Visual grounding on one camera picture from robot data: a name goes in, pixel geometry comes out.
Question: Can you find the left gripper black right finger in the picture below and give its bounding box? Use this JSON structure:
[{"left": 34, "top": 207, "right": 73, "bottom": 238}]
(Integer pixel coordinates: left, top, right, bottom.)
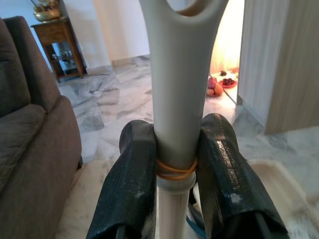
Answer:
[{"left": 195, "top": 113, "right": 291, "bottom": 239}]

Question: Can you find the wooden broom with grey grip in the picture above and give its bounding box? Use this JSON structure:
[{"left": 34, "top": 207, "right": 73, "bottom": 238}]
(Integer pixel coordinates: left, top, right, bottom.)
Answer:
[{"left": 138, "top": 0, "right": 229, "bottom": 239}]

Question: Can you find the light wood panel cabinet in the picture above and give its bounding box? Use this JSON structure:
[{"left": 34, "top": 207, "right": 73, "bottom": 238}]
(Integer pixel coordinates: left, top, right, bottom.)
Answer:
[{"left": 238, "top": 0, "right": 319, "bottom": 135}]

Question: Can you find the blue strap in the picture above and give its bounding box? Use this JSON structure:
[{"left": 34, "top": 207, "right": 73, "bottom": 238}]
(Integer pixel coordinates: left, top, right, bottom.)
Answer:
[{"left": 186, "top": 215, "right": 206, "bottom": 236}]

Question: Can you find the brass bowl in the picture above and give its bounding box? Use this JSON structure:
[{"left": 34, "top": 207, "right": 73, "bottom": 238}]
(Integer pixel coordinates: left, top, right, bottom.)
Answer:
[{"left": 33, "top": 0, "right": 62, "bottom": 22}]

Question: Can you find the white fluffy rug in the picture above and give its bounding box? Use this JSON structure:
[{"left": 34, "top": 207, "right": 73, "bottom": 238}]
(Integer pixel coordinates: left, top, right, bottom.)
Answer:
[{"left": 56, "top": 159, "right": 319, "bottom": 239}]

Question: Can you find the brown fabric sofa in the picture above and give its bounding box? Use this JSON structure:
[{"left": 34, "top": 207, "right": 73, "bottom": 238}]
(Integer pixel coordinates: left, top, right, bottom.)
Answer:
[{"left": 0, "top": 16, "right": 84, "bottom": 239}]

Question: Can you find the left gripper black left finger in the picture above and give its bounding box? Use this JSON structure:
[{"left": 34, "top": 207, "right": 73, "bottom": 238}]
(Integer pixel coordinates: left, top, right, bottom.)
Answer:
[{"left": 86, "top": 119, "right": 159, "bottom": 239}]

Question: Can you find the orange rubber band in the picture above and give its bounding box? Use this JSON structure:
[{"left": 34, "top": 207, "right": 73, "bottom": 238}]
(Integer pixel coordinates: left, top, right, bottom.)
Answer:
[{"left": 156, "top": 158, "right": 199, "bottom": 181}]

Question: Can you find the wooden side table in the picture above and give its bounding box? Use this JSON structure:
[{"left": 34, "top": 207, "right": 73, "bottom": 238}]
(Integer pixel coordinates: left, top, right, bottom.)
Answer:
[{"left": 31, "top": 16, "right": 88, "bottom": 83}]

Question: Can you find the pile of fruit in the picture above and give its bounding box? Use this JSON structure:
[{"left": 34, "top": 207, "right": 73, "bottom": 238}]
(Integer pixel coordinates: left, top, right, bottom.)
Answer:
[{"left": 206, "top": 77, "right": 224, "bottom": 97}]

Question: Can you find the red plate with fruit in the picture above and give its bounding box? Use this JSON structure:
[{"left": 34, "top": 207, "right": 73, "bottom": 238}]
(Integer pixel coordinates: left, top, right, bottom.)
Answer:
[{"left": 219, "top": 77, "right": 237, "bottom": 88}]

